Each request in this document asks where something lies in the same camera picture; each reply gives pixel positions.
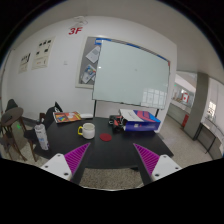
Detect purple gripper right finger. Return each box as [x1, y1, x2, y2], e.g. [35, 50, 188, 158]
[132, 142, 183, 183]

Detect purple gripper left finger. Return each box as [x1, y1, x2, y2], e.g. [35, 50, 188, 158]
[40, 142, 91, 182]

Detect white labelled water bottle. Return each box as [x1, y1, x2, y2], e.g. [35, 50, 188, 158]
[35, 124, 49, 150]

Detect blue cardboard box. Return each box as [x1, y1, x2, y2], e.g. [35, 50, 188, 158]
[123, 110, 161, 131]

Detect red round coaster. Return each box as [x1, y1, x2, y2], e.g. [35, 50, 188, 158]
[100, 133, 112, 141]

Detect colourful picture book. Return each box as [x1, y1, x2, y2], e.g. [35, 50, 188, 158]
[53, 112, 81, 124]

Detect black red tool bundle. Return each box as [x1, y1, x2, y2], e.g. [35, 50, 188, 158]
[109, 115, 124, 131]

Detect white papers on box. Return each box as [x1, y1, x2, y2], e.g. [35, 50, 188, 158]
[120, 109, 142, 122]

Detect large white whiteboard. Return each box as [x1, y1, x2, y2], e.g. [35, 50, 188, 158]
[93, 40, 170, 109]

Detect grey notice board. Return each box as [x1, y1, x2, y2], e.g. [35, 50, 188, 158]
[76, 37, 101, 88]

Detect white mug yellow handle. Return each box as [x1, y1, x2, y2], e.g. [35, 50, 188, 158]
[77, 123, 95, 139]

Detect white wall poster small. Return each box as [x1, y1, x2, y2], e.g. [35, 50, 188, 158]
[19, 53, 30, 73]

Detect white wall poster large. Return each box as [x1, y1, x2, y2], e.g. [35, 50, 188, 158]
[32, 37, 54, 69]

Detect red 3F wall sign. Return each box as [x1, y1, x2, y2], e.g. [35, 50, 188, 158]
[68, 27, 83, 36]

